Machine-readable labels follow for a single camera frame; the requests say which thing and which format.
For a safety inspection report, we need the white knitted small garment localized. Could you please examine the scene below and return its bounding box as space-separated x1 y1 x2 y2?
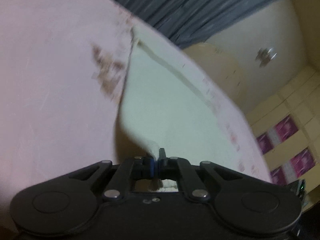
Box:
113 26 247 193

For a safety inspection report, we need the pink floral bed sheet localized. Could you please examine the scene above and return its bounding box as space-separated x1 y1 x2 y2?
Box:
0 0 272 228

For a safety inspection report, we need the blue-grey curtain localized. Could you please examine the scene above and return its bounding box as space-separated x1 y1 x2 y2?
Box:
114 0 276 49

